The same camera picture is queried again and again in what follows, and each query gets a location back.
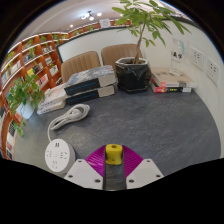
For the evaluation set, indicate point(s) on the multi-bulb ceiling lamp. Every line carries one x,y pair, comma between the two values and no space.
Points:
90,15

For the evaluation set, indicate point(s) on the thick dark blue book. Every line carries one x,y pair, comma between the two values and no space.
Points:
90,80

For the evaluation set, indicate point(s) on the white book with picture cover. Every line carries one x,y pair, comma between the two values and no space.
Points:
55,94

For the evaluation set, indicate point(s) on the tan upholstered chair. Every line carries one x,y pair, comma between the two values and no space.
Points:
116,55
80,65

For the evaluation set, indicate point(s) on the clear acrylic sign stand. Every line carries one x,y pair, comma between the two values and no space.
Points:
176,56

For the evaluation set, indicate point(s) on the red and black book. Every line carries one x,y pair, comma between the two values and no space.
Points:
170,89

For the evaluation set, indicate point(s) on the yellow charger block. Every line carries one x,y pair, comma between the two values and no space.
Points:
114,155

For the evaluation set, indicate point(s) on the leafy plant in white pot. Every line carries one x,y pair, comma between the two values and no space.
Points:
23,93

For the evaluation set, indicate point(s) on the thin white book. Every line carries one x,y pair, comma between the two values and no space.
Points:
50,107

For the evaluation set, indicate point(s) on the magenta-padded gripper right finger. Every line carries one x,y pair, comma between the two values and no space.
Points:
145,171

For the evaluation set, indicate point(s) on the beige book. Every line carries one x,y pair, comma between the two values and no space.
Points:
170,79

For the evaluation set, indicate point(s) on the white wall socket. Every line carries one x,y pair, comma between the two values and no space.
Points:
213,71
197,59

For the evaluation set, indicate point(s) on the small tree in black pot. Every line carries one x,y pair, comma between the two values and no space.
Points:
131,76

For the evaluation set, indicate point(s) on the orange wooden shelf unit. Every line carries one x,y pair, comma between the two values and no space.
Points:
36,63

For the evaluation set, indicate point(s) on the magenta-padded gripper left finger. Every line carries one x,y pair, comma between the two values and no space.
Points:
81,171

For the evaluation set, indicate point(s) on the round white power strip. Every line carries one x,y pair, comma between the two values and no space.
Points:
58,156

